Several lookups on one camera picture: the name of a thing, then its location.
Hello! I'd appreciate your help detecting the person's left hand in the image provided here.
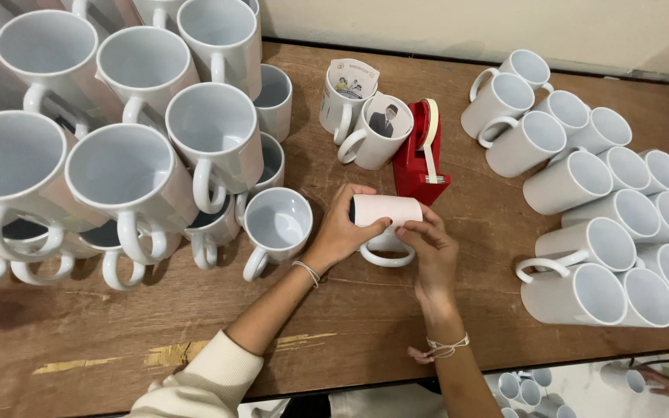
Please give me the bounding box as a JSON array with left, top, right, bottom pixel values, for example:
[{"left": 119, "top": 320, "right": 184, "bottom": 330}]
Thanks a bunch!
[{"left": 301, "top": 183, "right": 394, "bottom": 274}]

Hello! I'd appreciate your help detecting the person's right hand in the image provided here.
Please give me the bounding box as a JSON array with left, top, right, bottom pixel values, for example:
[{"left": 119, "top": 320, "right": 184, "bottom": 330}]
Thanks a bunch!
[{"left": 395, "top": 203, "right": 461, "bottom": 310}]

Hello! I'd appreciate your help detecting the white mug with handle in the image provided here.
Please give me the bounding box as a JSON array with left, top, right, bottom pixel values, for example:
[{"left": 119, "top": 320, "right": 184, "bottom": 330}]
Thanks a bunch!
[{"left": 349, "top": 193, "right": 424, "bottom": 268}]

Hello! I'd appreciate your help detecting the pale paper wrap sheet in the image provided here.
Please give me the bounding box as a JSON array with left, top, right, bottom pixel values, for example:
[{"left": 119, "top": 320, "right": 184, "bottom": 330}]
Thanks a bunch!
[{"left": 352, "top": 194, "right": 424, "bottom": 228}]

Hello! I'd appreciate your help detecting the red tape dispenser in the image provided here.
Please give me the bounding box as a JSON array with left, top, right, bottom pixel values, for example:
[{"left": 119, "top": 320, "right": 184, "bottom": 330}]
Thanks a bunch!
[{"left": 391, "top": 99, "right": 453, "bottom": 207}]

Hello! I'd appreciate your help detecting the white mug holding portrait print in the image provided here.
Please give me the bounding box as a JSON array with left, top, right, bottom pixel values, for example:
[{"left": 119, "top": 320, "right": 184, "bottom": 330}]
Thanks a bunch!
[{"left": 337, "top": 94, "right": 415, "bottom": 171}]

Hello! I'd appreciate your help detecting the white mug holding group print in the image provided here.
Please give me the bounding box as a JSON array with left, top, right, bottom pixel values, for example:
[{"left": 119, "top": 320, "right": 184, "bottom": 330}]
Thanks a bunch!
[{"left": 319, "top": 61, "right": 379, "bottom": 146}]

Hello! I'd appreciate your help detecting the curled portrait photo print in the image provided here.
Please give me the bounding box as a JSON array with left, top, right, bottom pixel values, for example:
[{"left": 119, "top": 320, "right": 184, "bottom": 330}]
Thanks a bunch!
[{"left": 364, "top": 96, "right": 414, "bottom": 140}]

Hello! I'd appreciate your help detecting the cream adhesive tape roll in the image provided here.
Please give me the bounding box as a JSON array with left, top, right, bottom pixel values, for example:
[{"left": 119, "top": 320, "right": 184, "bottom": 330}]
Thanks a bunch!
[{"left": 419, "top": 98, "right": 446, "bottom": 185}]

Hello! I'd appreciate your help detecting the curled group photo print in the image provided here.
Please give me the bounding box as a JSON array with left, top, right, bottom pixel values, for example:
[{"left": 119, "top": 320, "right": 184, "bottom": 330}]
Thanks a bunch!
[{"left": 327, "top": 58, "right": 381, "bottom": 101}]

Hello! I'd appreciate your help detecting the cluster of mugs under table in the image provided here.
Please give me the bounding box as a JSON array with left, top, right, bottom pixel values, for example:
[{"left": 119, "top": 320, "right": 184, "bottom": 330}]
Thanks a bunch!
[{"left": 484, "top": 367, "right": 579, "bottom": 418}]

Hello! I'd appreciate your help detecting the pile of plain white mugs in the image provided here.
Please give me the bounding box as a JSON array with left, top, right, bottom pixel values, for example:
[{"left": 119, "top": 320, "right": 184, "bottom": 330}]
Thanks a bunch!
[{"left": 460, "top": 49, "right": 669, "bottom": 329}]

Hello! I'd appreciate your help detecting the cream sweater sleeve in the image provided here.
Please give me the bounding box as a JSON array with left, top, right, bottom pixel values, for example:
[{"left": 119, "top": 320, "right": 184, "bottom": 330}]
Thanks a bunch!
[{"left": 128, "top": 330, "right": 266, "bottom": 418}]

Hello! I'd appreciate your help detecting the stack of paper-wrapped white mugs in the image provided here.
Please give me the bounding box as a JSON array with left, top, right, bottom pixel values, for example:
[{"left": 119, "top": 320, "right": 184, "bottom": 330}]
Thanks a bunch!
[{"left": 0, "top": 0, "right": 315, "bottom": 292}]

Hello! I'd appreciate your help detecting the white string bracelet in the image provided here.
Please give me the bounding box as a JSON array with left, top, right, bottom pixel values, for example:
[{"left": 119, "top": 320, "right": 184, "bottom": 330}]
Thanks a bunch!
[
  {"left": 292, "top": 259, "right": 321, "bottom": 289},
  {"left": 424, "top": 332, "right": 471, "bottom": 360}
]

